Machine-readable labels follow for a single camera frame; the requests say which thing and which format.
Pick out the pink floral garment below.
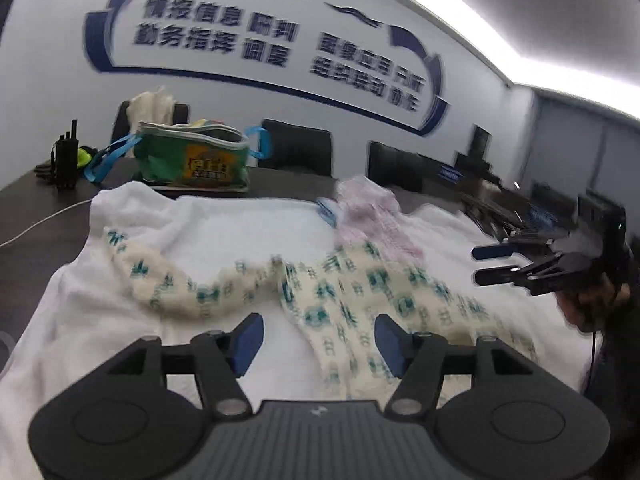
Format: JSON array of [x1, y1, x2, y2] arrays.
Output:
[[334, 176, 427, 262]]

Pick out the white fluffy blanket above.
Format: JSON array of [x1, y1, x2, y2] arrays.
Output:
[[0, 180, 598, 461]]

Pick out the black chair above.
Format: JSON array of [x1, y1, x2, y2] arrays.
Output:
[[259, 119, 334, 177], [366, 141, 442, 194], [111, 101, 192, 158]]

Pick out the blue wall sign lettering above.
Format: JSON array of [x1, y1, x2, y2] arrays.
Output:
[[81, 0, 452, 137]]

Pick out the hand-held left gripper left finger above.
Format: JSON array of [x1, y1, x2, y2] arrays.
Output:
[[107, 312, 264, 418]]

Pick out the person's right forearm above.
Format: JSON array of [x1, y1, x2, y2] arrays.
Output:
[[582, 300, 640, 480]]

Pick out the cream cloth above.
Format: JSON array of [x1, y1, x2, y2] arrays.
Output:
[[126, 86, 177, 133]]

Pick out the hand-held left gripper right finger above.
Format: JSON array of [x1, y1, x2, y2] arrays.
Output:
[[375, 313, 535, 417]]

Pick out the ceiling light strip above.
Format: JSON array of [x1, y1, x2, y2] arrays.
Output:
[[345, 0, 640, 123]]

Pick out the white cable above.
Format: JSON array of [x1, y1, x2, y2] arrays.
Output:
[[0, 199, 97, 249]]

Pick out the person's right hand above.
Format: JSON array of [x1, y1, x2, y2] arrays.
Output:
[[557, 285, 630, 333]]

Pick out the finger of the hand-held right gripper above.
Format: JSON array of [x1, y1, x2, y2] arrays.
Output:
[[475, 254, 571, 287], [472, 239, 556, 261]]

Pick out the cream floral fleece pants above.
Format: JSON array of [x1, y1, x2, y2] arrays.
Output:
[[102, 227, 538, 401]]

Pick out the dark desk equipment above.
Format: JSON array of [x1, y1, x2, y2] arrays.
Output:
[[452, 125, 583, 243]]

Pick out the green zip bag blue straps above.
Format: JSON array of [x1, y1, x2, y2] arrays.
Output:
[[84, 121, 272, 194]]

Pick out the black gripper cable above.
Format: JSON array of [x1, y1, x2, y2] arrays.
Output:
[[585, 331, 601, 396]]

